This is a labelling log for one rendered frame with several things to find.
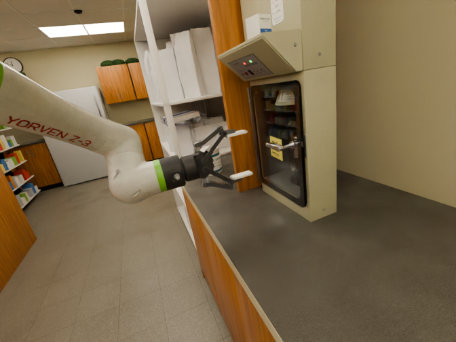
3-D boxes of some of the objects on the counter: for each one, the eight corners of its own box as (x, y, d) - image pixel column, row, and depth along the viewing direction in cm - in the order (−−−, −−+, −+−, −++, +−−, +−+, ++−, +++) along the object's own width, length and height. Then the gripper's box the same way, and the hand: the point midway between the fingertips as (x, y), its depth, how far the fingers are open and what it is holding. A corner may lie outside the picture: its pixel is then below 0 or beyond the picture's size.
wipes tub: (218, 166, 150) (214, 143, 145) (225, 172, 138) (221, 146, 133) (198, 172, 146) (193, 148, 141) (204, 178, 134) (199, 153, 129)
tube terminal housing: (307, 175, 115) (298, -14, 90) (366, 199, 86) (378, -69, 61) (262, 190, 108) (237, -12, 82) (311, 222, 79) (297, -73, 53)
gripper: (194, 212, 70) (258, 191, 76) (174, 128, 62) (248, 112, 68) (188, 203, 76) (248, 184, 83) (170, 125, 68) (237, 112, 75)
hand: (245, 153), depth 75 cm, fingers open, 13 cm apart
